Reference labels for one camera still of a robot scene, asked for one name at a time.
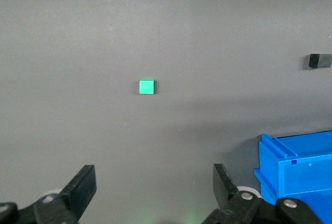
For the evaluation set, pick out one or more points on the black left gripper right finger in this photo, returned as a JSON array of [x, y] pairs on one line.
[[233, 206]]

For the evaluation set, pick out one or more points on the small black cube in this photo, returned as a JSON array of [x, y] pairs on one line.
[[320, 61]]

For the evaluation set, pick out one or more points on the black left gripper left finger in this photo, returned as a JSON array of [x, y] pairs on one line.
[[77, 190]]

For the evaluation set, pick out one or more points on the blue plastic storage bin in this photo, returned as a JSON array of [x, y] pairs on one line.
[[306, 177]]

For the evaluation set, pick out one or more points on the small green cube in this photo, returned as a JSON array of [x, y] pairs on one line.
[[146, 87]]

